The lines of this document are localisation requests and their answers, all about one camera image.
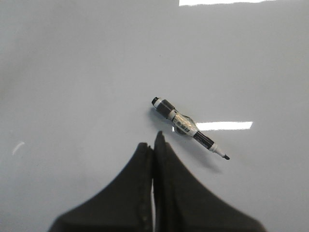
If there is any white whiteboard with aluminium frame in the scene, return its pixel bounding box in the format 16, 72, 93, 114
0, 0, 309, 232

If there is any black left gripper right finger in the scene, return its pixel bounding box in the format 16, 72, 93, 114
153, 131, 266, 232

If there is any black and white whiteboard marker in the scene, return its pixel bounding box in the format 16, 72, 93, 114
152, 97, 230, 160

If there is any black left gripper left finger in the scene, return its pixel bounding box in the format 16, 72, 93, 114
49, 143, 154, 232

